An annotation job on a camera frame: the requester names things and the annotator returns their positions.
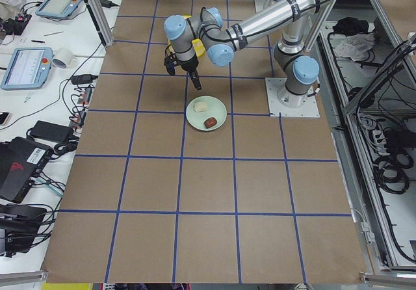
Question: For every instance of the black power adapter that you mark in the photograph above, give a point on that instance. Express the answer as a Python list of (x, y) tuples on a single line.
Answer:
[(51, 132)]

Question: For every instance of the small black power brick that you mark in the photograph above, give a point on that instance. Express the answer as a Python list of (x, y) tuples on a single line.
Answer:
[(108, 4)]

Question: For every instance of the blue teach pendant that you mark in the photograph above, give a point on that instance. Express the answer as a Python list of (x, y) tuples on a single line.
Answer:
[(57, 9), (28, 68)]

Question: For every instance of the light green plate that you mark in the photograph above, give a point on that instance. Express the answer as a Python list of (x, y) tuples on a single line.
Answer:
[(216, 109)]

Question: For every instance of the white power strip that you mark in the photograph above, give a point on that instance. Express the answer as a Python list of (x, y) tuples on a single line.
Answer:
[(81, 102)]

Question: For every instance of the white steamed bun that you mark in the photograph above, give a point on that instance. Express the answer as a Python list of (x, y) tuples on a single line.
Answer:
[(200, 106)]

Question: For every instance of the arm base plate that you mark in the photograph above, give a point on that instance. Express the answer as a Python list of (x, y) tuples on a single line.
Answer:
[(261, 7), (281, 103)]

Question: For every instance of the far blue teach pendant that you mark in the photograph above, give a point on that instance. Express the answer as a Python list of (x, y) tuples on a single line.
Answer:
[(57, 9)]

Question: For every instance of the black cloth bundle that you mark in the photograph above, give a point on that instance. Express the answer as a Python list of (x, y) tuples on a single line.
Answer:
[(350, 26)]

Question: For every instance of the aluminium frame post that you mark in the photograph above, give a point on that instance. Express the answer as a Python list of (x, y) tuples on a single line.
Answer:
[(100, 22)]

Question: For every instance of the near blue teach pendant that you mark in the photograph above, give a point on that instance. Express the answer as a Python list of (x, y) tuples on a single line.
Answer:
[(28, 68)]

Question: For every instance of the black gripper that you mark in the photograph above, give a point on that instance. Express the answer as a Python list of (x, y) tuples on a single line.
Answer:
[(189, 65)]

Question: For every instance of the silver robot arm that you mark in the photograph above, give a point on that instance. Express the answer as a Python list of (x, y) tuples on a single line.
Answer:
[(221, 44)]

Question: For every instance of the white crumpled cloth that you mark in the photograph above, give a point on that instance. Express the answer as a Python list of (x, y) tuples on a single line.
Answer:
[(355, 47)]

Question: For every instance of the yellow steamer layer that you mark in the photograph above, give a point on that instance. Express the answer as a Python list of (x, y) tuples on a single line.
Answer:
[(197, 44)]

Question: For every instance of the white tape roll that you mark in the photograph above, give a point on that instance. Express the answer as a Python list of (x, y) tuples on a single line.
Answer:
[(64, 59)]

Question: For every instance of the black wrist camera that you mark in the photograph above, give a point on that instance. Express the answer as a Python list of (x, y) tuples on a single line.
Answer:
[(170, 63)]

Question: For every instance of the brown steamed bun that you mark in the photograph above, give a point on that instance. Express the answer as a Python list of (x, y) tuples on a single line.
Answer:
[(210, 122)]

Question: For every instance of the smartphone on table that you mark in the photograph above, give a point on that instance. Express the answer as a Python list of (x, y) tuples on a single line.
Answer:
[(4, 117)]

